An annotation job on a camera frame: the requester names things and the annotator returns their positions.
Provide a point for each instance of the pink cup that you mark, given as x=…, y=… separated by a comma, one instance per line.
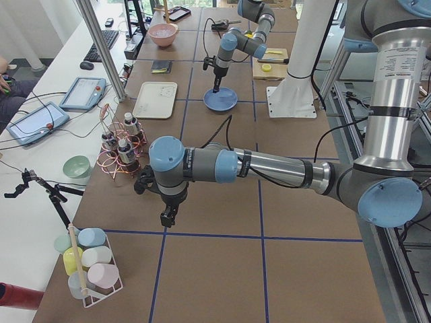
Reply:
x=103, y=275

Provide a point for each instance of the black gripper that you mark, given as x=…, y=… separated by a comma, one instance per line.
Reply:
x=172, y=200
x=220, y=72

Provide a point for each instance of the metal scoop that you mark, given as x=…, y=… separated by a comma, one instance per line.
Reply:
x=222, y=25

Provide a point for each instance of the yellow cup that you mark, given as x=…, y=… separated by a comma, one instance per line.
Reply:
x=69, y=261

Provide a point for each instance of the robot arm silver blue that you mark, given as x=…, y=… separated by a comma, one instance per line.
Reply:
x=254, y=46
x=378, y=185

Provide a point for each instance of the tea bottle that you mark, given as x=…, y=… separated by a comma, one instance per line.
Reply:
x=128, y=156
x=132, y=127
x=110, y=143

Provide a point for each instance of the white wire cup rack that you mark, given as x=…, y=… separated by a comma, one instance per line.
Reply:
x=92, y=293

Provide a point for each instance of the copper wire bottle rack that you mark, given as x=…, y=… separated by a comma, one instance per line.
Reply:
x=112, y=165

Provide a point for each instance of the green bowl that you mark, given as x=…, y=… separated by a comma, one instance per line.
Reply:
x=77, y=167

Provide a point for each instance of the blue cup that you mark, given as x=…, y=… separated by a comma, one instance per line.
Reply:
x=91, y=237

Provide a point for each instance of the teach pendant tablet near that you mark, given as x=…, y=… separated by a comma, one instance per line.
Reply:
x=37, y=124

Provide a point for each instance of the blue plate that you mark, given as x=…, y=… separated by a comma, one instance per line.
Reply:
x=221, y=101

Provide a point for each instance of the yellow plastic knife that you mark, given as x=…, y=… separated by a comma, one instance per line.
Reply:
x=274, y=52

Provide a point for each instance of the red cylinder object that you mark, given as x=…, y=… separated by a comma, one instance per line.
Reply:
x=14, y=296

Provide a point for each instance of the teach pendant tablet far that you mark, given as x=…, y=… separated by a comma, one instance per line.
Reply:
x=84, y=93

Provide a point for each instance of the pink bowl with ice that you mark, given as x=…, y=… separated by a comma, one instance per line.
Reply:
x=163, y=35

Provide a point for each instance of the cream bear tray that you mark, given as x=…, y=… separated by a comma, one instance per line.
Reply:
x=155, y=100

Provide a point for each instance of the grey folded cloth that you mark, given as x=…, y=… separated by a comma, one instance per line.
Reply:
x=161, y=67

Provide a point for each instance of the wooden stand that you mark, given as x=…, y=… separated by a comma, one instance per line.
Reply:
x=164, y=9

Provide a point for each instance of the light grey cup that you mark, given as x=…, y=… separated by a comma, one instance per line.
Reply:
x=74, y=286

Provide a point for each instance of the white cup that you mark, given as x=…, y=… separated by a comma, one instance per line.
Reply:
x=99, y=254

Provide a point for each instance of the tea bottle back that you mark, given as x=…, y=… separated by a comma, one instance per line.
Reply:
x=132, y=127

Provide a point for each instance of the tea bottle middle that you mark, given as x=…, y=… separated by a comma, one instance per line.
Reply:
x=110, y=143

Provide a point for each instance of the wooden cutting board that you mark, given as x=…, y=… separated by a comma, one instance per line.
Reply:
x=273, y=65

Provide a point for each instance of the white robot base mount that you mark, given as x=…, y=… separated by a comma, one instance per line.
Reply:
x=293, y=97

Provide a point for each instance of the tea bottle front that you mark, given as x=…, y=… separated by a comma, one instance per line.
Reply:
x=128, y=156

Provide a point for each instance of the pale green cup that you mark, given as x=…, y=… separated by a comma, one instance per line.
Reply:
x=62, y=243

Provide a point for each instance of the half lemon slice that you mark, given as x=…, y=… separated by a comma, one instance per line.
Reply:
x=266, y=67

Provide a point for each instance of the aluminium frame post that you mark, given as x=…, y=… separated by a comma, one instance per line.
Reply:
x=93, y=26

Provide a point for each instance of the black mouse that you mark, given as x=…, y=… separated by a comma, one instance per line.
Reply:
x=86, y=65

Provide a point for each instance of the teach pendant tablet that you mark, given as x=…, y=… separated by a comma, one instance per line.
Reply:
x=37, y=124
x=84, y=93

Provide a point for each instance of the steel knife handle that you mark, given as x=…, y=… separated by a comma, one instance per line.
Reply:
x=274, y=61

